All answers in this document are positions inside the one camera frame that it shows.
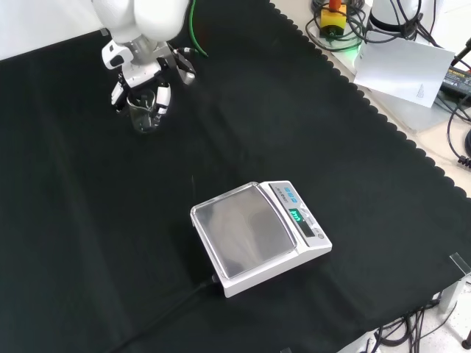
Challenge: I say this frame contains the grey metal bench leg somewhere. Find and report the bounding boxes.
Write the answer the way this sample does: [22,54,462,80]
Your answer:
[436,272,471,318]

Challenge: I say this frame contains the black cables under bench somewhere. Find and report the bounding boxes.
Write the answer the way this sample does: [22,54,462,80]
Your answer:
[366,307,459,353]

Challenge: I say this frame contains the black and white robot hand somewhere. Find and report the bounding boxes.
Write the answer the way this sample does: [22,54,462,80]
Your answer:
[102,39,196,116]

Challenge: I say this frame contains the black power adapter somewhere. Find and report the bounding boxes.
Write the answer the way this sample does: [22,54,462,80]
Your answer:
[440,67,471,99]

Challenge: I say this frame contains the yellow stop button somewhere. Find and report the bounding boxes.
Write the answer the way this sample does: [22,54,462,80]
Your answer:
[319,0,349,40]

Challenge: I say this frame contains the small clear glass beaker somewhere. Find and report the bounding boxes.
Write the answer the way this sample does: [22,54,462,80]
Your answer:
[126,89,161,135]

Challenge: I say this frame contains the black bench cloth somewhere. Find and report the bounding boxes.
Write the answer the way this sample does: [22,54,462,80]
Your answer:
[0,0,471,353]

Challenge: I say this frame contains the green cable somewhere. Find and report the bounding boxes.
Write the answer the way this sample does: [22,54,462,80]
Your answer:
[188,0,209,59]

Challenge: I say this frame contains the black balance power cable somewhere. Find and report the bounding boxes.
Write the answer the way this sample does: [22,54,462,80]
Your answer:
[110,274,222,353]

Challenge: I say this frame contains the white electronic balance steel pan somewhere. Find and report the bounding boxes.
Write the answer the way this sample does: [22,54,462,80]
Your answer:
[190,179,333,299]

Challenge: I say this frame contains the pale board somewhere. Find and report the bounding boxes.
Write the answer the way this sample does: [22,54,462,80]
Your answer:
[353,38,456,109]

